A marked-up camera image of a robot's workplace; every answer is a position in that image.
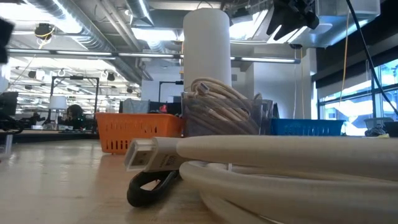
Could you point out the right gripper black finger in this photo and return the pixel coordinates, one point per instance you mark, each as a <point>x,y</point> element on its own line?
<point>276,21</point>
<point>289,29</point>

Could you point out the orange plastic basket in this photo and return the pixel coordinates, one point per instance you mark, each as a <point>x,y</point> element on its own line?
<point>136,130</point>

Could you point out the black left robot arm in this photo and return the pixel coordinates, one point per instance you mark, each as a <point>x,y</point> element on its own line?
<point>4,40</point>

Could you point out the white shade wooden table lamp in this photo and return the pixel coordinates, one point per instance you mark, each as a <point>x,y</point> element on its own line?
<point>206,46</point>

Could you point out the grey translucent plastic basket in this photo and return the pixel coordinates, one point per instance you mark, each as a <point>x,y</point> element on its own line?
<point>265,115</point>

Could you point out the blue plastic basket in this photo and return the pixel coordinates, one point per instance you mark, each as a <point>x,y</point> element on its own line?
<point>308,127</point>

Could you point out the grey bin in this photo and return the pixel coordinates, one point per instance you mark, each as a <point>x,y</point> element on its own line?
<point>377,120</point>

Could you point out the black bundle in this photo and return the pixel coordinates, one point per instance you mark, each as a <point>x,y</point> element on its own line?
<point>391,129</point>

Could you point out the grey covered object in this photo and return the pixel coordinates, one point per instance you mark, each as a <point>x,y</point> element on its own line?
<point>135,106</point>

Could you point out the long ceiling light bar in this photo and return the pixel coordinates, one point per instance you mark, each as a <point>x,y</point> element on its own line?
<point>84,53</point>

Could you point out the person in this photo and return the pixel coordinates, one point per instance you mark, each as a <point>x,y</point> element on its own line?
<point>74,113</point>

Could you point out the white background lamp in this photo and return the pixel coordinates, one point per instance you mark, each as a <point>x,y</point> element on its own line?
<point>58,102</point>

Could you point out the black ceiling-mounted device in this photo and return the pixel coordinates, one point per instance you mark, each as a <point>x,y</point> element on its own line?
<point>43,30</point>

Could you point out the black monitor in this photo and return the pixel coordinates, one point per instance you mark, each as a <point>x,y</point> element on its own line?
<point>8,104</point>

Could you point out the window with dark frame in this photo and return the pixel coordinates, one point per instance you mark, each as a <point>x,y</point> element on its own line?
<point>351,109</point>

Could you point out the black thin stand frame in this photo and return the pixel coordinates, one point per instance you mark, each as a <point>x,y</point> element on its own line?
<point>169,82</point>

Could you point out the black background rig frame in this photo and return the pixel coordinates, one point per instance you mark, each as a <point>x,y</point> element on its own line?
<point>74,77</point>

